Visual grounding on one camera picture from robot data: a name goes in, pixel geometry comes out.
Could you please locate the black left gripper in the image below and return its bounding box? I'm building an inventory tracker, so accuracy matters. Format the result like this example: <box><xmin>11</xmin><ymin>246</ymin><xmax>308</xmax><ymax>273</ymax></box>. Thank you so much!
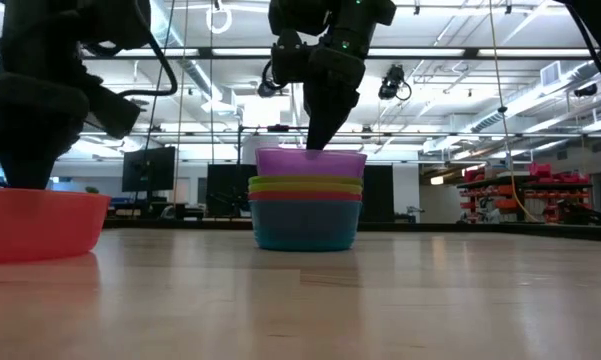
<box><xmin>0</xmin><ymin>71</ymin><xmax>92</xmax><ymax>191</ymax></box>

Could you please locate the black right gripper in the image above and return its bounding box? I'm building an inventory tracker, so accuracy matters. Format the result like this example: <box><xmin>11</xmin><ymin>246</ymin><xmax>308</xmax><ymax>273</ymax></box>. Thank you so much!
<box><xmin>302</xmin><ymin>42</ymin><xmax>368</xmax><ymax>151</ymax></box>

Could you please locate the purple plastic bowl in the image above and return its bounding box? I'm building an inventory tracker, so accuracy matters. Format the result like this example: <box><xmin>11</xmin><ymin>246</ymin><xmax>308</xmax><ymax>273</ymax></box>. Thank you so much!
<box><xmin>254</xmin><ymin>147</ymin><xmax>369</xmax><ymax>180</ymax></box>

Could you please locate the coral red plastic bowl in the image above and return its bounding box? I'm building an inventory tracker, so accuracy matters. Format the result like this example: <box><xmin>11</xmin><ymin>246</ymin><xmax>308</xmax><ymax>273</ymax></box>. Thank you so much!
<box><xmin>0</xmin><ymin>186</ymin><xmax>113</xmax><ymax>266</ymax></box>

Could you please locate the orange plastic bowl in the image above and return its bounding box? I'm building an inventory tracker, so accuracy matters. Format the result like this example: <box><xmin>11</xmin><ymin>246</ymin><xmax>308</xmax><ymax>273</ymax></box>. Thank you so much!
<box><xmin>248</xmin><ymin>191</ymin><xmax>364</xmax><ymax>203</ymax></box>

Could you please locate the yellow plastic bowl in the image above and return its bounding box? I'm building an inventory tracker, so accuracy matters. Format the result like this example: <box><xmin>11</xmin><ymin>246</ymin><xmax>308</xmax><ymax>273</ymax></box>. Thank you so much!
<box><xmin>247</xmin><ymin>181</ymin><xmax>365</xmax><ymax>196</ymax></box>

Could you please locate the black partition panel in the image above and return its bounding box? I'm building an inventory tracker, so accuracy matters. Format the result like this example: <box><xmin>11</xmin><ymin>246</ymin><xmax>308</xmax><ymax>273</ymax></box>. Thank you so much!
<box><xmin>361</xmin><ymin>164</ymin><xmax>396</xmax><ymax>224</ymax></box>
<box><xmin>205</xmin><ymin>163</ymin><xmax>259</xmax><ymax>219</ymax></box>

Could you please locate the blue plastic bowl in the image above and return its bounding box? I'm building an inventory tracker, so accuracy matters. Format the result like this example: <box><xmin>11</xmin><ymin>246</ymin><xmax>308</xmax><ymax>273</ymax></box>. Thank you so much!
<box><xmin>249</xmin><ymin>199</ymin><xmax>363</xmax><ymax>253</ymax></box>

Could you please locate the black computer monitor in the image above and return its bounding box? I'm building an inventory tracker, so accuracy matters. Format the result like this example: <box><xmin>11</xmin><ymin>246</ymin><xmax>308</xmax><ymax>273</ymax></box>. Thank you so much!
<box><xmin>121</xmin><ymin>145</ymin><xmax>177</xmax><ymax>194</ymax></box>

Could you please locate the black shelf cart with bins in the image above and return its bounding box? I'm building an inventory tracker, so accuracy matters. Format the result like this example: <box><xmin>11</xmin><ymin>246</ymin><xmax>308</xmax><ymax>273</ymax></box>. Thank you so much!
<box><xmin>455</xmin><ymin>161</ymin><xmax>596</xmax><ymax>225</ymax></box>

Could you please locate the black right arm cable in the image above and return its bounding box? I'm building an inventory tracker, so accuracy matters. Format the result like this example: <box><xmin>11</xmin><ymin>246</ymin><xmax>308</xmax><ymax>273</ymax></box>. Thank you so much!
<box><xmin>256</xmin><ymin>58</ymin><xmax>282</xmax><ymax>99</ymax></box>

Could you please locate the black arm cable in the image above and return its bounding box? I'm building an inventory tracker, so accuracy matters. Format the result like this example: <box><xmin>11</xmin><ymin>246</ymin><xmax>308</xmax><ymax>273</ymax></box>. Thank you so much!
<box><xmin>256</xmin><ymin>58</ymin><xmax>282</xmax><ymax>99</ymax></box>
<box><xmin>82</xmin><ymin>0</ymin><xmax>180</xmax><ymax>99</ymax></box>

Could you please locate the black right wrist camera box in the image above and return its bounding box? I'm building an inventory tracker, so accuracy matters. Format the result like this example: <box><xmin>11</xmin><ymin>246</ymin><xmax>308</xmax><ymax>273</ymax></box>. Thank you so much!
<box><xmin>269</xmin><ymin>28</ymin><xmax>311</xmax><ymax>85</ymax></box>

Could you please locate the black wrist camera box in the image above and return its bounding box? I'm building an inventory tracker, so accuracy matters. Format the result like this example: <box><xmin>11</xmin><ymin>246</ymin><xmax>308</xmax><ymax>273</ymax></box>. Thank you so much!
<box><xmin>82</xmin><ymin>74</ymin><xmax>142</xmax><ymax>141</ymax></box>
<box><xmin>269</xmin><ymin>28</ymin><xmax>311</xmax><ymax>85</ymax></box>

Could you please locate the black overhead camera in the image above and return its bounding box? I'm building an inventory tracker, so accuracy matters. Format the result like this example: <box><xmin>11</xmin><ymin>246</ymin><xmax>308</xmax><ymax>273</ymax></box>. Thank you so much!
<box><xmin>377</xmin><ymin>63</ymin><xmax>413</xmax><ymax>103</ymax></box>

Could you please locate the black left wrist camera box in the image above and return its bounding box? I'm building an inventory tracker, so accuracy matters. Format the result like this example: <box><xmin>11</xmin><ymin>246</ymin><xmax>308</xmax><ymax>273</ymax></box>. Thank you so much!
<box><xmin>82</xmin><ymin>74</ymin><xmax>142</xmax><ymax>141</ymax></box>

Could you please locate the black overhead frame rail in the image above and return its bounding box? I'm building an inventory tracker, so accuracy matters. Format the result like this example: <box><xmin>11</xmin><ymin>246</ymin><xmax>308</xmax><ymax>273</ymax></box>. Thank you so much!
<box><xmin>77</xmin><ymin>130</ymin><xmax>601</xmax><ymax>140</ymax></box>
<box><xmin>0</xmin><ymin>46</ymin><xmax>601</xmax><ymax>60</ymax></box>

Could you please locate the white hanging ring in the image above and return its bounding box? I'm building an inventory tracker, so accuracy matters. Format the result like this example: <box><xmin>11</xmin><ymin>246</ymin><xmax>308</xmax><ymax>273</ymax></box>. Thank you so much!
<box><xmin>204</xmin><ymin>0</ymin><xmax>235</xmax><ymax>36</ymax></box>

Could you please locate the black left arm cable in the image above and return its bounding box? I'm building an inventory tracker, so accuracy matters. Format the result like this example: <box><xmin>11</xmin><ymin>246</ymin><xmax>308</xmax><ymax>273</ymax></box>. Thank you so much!
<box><xmin>82</xmin><ymin>0</ymin><xmax>180</xmax><ymax>99</ymax></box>

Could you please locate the yellow hanging cable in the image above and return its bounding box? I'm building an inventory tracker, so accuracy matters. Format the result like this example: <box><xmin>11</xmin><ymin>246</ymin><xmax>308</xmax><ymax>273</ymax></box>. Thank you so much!
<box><xmin>487</xmin><ymin>0</ymin><xmax>539</xmax><ymax>224</ymax></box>

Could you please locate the black table border frame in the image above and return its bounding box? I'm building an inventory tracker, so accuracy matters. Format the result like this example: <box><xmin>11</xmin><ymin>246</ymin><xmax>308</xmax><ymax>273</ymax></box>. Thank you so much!
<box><xmin>101</xmin><ymin>217</ymin><xmax>601</xmax><ymax>244</ymax></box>

